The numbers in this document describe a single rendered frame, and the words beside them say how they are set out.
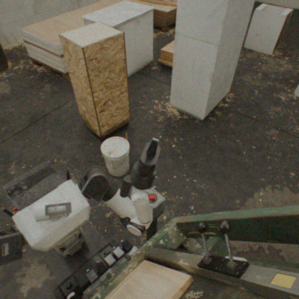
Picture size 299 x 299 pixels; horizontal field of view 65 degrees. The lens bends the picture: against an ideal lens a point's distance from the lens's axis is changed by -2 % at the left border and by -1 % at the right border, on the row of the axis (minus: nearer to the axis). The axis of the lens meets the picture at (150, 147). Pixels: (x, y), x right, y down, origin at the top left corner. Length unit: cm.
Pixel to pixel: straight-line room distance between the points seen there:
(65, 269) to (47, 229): 120
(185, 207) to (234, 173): 74
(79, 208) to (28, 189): 21
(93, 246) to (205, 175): 141
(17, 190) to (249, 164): 252
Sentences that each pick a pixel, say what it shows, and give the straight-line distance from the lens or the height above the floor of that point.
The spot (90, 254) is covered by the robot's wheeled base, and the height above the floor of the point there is 17.
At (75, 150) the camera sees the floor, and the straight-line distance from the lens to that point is 309.
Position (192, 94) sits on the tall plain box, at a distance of 324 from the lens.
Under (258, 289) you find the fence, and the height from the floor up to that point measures 156.
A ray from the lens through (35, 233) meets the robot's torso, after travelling 103.
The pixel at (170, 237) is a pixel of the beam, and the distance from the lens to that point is 141.
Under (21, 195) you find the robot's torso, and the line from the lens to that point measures 105.
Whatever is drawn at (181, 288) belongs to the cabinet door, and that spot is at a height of 131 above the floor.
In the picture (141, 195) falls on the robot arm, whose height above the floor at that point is 143.
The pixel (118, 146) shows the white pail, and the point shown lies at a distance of 253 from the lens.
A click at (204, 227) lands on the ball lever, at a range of 82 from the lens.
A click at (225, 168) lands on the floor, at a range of 290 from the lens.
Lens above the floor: 219
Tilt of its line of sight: 47 degrees down
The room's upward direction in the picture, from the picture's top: straight up
